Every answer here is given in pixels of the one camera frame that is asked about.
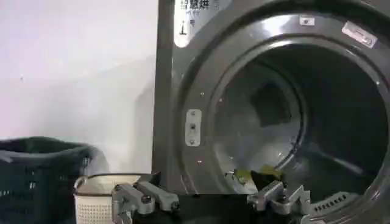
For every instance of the dark plastic laundry basket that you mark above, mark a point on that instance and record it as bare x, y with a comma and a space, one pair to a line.
33, 179

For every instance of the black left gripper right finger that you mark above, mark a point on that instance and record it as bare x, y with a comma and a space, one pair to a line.
274, 196

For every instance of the grey dryer with round opening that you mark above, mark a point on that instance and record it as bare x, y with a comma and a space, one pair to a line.
274, 91

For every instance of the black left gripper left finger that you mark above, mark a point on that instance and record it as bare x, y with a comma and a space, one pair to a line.
143, 198

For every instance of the yellow-green garment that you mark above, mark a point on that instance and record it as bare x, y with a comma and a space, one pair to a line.
243, 176

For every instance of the white perforated laundry basket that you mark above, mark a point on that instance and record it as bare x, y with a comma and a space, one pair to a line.
94, 201

